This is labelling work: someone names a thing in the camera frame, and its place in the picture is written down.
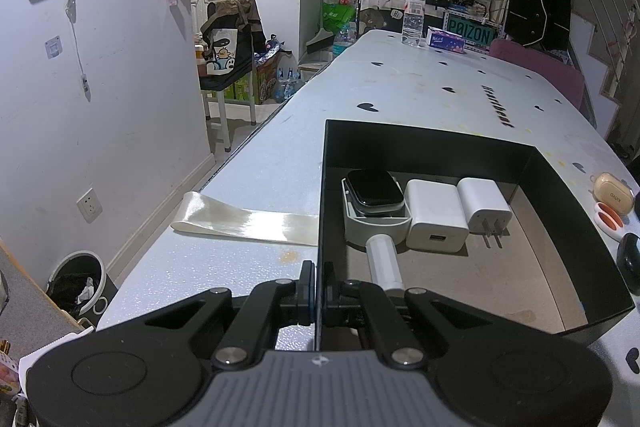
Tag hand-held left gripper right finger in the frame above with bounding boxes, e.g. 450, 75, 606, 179
322, 261, 506, 370

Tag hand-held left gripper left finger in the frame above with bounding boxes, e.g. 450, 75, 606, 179
142, 261, 317, 370

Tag white plastic holder with handle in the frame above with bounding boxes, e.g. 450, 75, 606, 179
341, 176, 412, 294

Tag black smartwatch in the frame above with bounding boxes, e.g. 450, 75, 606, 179
346, 169, 406, 209

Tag large white charger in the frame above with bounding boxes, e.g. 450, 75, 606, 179
404, 179, 470, 254

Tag black cardboard box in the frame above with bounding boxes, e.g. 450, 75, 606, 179
315, 119, 636, 350

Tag small white charger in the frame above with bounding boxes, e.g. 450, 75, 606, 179
456, 177, 514, 250

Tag white orange scissors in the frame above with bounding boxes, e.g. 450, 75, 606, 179
594, 202, 626, 243

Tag beige earbud case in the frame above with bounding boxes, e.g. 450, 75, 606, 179
590, 173, 636, 215

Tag black oval mouse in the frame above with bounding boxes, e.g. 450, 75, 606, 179
616, 233, 640, 295

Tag translucent plastic strip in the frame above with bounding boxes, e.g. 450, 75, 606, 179
170, 191, 321, 248

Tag pack of water bottles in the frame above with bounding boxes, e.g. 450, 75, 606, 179
274, 57, 306, 102

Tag trash bin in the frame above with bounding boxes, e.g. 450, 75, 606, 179
46, 251, 118, 320

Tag large water bottle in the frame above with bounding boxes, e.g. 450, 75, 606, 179
332, 27, 358, 58

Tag broom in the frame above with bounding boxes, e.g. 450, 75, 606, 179
306, 0, 335, 54

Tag cartoon tote bag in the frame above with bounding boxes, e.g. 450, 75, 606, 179
199, 0, 268, 90

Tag purple tissue box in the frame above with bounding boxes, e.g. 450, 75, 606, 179
426, 28, 467, 54

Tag green plastic bag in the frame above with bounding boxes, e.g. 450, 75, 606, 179
322, 2, 357, 32

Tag clear water bottle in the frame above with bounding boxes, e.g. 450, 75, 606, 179
401, 0, 427, 48

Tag teal sign box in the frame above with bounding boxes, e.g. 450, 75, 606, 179
442, 12, 496, 52

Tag pink chair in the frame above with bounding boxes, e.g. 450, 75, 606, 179
489, 38, 586, 110

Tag black vest with white trim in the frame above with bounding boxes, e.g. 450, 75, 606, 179
504, 0, 576, 52

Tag white stool frame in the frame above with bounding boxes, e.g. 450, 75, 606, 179
200, 74, 258, 152

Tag white wall socket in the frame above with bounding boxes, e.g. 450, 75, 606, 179
76, 188, 103, 224

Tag white cable with switch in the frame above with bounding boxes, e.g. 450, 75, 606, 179
65, 0, 92, 102

